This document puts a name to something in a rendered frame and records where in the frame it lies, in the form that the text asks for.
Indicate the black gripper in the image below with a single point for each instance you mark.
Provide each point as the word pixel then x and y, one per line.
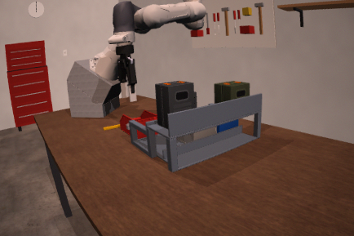
pixel 128 70

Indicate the blue open bin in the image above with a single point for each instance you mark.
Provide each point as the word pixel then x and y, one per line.
pixel 227 125

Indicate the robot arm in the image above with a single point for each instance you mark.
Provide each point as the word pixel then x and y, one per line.
pixel 127 17

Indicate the red bin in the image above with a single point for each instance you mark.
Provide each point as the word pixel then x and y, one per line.
pixel 145 117

